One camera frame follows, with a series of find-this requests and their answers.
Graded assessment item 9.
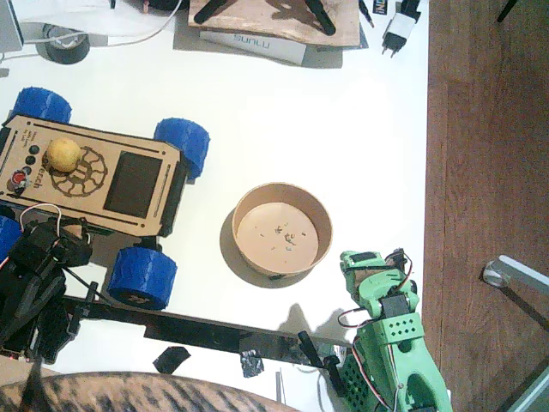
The yellow lemon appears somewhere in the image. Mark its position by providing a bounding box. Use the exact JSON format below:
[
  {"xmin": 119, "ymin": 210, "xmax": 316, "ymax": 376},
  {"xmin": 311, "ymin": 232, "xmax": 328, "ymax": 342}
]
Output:
[{"xmin": 45, "ymin": 136, "xmax": 82, "ymax": 174}]

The brown paper bowl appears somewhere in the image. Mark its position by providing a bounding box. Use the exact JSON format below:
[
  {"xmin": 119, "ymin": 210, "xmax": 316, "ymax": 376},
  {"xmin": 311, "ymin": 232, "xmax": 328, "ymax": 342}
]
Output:
[{"xmin": 231, "ymin": 182, "xmax": 335, "ymax": 278}]

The wooden rover body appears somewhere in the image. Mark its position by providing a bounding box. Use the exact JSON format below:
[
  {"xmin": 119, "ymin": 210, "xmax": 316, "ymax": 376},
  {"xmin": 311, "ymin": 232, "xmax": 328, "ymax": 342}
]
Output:
[{"xmin": 0, "ymin": 113, "xmax": 188, "ymax": 239}]

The black table clamp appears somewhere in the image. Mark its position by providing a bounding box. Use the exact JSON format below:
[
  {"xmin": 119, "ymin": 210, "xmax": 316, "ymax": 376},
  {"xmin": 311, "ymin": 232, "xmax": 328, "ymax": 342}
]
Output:
[
  {"xmin": 66, "ymin": 281, "xmax": 100, "ymax": 342},
  {"xmin": 297, "ymin": 330, "xmax": 349, "ymax": 398}
]

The blue rover wheel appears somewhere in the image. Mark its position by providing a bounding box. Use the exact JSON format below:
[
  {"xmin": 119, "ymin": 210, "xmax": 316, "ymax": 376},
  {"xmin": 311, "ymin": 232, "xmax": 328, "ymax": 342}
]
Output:
[
  {"xmin": 106, "ymin": 245, "xmax": 178, "ymax": 311},
  {"xmin": 0, "ymin": 215, "xmax": 23, "ymax": 264},
  {"xmin": 12, "ymin": 87, "xmax": 73, "ymax": 125},
  {"xmin": 153, "ymin": 117, "xmax": 211, "ymax": 182}
]

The crumpled black tape piece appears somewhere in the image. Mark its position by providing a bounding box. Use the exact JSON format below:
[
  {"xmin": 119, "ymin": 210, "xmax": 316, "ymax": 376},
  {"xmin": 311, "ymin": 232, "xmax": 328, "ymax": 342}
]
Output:
[{"xmin": 238, "ymin": 349, "xmax": 265, "ymax": 379}]

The striped brown fabric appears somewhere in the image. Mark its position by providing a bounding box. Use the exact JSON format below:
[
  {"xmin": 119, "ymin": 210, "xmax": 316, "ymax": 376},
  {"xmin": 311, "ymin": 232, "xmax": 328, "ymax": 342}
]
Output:
[{"xmin": 0, "ymin": 371, "xmax": 297, "ymax": 412}]

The grey metal leg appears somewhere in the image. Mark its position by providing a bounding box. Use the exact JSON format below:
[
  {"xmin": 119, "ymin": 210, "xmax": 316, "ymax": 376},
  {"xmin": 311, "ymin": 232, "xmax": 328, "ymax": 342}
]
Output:
[{"xmin": 482, "ymin": 255, "xmax": 549, "ymax": 304}]

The black mounting plank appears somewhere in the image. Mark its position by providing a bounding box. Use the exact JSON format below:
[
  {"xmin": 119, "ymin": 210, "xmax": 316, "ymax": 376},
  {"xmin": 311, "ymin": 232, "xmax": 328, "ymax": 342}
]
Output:
[{"xmin": 59, "ymin": 295, "xmax": 357, "ymax": 368}]

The black tape roll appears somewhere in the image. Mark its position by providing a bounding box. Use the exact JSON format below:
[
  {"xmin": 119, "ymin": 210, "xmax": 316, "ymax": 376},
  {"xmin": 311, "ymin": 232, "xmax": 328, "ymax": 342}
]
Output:
[{"xmin": 36, "ymin": 24, "xmax": 91, "ymax": 65}]

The grey metal bar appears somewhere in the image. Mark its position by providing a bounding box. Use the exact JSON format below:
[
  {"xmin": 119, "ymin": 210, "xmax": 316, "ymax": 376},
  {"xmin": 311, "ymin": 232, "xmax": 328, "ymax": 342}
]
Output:
[{"xmin": 499, "ymin": 364, "xmax": 549, "ymax": 412}]

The grey box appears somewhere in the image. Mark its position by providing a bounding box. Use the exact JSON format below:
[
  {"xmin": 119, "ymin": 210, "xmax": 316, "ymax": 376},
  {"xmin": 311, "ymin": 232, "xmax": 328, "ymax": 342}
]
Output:
[{"xmin": 0, "ymin": 0, "xmax": 26, "ymax": 53}]

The white black power adapter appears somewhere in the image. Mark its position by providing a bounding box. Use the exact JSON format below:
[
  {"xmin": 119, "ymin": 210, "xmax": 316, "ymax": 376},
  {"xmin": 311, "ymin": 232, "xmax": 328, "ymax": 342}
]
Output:
[{"xmin": 380, "ymin": 0, "xmax": 424, "ymax": 59}]

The black pen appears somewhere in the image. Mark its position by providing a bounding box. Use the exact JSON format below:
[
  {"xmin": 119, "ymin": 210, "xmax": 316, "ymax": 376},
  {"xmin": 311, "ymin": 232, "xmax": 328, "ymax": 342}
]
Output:
[{"xmin": 359, "ymin": 0, "xmax": 375, "ymax": 29}]

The black stand leg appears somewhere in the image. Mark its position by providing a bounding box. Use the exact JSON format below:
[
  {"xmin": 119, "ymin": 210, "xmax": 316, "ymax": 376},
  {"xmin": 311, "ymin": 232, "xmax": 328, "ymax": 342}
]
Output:
[
  {"xmin": 302, "ymin": 0, "xmax": 337, "ymax": 35},
  {"xmin": 193, "ymin": 0, "xmax": 236, "ymax": 25}
]

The white sunlu box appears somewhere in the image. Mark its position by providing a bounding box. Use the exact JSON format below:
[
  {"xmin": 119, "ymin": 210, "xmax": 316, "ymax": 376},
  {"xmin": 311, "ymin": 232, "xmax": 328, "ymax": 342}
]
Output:
[{"xmin": 199, "ymin": 28, "xmax": 308, "ymax": 66}]

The dark round object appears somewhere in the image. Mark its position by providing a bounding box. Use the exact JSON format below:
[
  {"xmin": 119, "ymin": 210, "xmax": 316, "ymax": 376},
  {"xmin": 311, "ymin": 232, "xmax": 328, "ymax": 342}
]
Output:
[{"xmin": 143, "ymin": 0, "xmax": 190, "ymax": 13}]

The wooden board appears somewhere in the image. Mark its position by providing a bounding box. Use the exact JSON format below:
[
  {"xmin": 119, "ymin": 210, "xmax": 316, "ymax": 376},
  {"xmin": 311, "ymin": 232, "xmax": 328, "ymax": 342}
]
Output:
[{"xmin": 187, "ymin": 0, "xmax": 361, "ymax": 47}]

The black camera cable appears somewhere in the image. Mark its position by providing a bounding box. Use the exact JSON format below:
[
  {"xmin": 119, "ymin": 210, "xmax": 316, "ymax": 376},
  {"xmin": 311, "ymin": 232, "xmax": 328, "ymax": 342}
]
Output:
[{"xmin": 63, "ymin": 265, "xmax": 108, "ymax": 301}]

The black arm servo wire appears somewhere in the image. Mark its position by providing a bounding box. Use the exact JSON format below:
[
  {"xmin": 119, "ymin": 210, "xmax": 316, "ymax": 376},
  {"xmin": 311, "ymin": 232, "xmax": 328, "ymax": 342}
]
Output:
[{"xmin": 19, "ymin": 204, "xmax": 94, "ymax": 246}]

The green arm servo wire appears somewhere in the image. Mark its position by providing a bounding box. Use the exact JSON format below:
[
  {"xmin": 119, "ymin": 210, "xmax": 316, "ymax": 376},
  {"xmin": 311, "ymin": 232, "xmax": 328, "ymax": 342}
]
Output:
[{"xmin": 337, "ymin": 307, "xmax": 371, "ymax": 332}]

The white cable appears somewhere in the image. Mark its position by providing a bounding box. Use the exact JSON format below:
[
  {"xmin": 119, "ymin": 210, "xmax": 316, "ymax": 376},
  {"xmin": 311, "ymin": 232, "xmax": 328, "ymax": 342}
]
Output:
[{"xmin": 21, "ymin": 0, "xmax": 184, "ymax": 49}]

